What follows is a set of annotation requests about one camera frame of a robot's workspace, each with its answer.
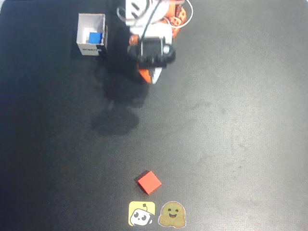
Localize blue cube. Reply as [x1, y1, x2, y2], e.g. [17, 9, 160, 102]
[88, 32, 104, 44]

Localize orange robot base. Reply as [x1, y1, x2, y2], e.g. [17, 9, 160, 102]
[163, 0, 188, 39]

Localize white cardboard box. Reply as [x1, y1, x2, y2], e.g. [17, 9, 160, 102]
[76, 13, 109, 57]

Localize red cube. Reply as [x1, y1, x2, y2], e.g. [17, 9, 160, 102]
[136, 170, 162, 195]

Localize black table mat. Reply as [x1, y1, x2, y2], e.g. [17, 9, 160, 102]
[0, 0, 308, 231]

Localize yellow robot face sticker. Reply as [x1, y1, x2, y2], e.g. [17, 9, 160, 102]
[128, 201, 156, 227]

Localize hugging face emoji sticker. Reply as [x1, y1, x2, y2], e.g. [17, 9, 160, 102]
[157, 201, 188, 228]

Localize black camera cable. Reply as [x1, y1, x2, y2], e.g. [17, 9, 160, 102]
[139, 0, 162, 43]

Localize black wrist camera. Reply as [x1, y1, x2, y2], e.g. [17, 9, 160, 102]
[126, 37, 177, 70]

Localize white servo wire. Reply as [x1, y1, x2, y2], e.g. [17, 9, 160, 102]
[168, 0, 194, 30]

